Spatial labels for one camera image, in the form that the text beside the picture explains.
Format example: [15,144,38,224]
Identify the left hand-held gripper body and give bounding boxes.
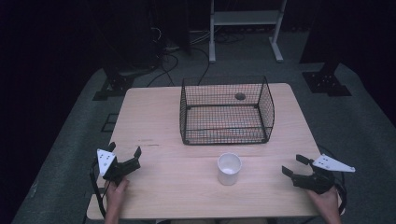
[96,148,142,185]

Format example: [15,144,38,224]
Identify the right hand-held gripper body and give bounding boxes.
[291,153,356,195]

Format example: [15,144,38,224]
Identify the person's right hand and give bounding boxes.
[305,185,340,216]

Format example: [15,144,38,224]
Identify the person's left hand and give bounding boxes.
[104,177,131,215]

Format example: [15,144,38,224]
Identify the white cup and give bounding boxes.
[217,151,243,187]

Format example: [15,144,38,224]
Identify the black stand base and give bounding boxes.
[92,62,157,102]
[302,61,353,98]

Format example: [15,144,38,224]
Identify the white metal stand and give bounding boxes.
[208,0,288,64]

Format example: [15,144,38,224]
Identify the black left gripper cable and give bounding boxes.
[89,158,107,218]

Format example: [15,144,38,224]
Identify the black wire basket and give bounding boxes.
[178,75,276,147]

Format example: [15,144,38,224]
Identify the black floor cable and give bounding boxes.
[146,46,180,89]
[190,46,211,86]

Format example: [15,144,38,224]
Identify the white floor cables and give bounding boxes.
[188,28,213,45]

